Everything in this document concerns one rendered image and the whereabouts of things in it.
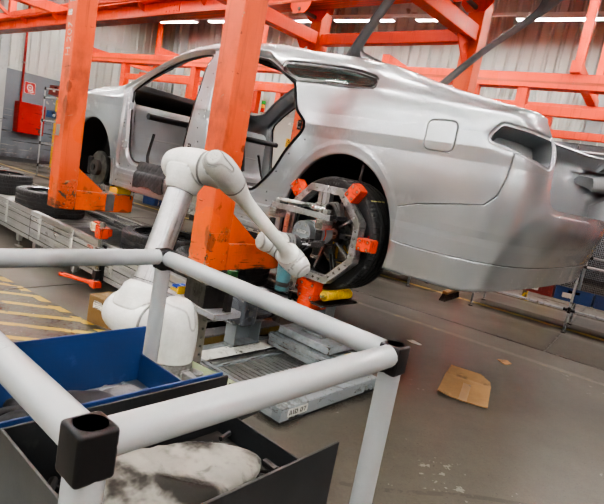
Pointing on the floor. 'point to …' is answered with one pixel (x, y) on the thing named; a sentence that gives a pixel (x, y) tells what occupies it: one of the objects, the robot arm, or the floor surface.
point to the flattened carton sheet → (466, 386)
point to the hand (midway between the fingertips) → (316, 242)
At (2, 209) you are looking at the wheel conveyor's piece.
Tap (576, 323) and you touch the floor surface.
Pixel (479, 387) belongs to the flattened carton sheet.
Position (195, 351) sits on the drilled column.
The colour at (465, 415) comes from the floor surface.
